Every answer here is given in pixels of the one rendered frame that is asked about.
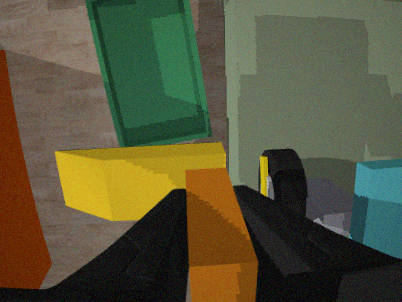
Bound yellow wedge chock with orange handle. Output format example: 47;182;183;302
55;142;258;302

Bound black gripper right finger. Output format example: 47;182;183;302
232;184;402;302

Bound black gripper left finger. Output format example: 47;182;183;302
0;188;189;302

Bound green tray walls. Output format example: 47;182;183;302
85;0;212;147

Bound green tray floor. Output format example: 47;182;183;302
97;0;204;142

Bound small teal wheeled trolley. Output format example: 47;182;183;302
258;148;402;259

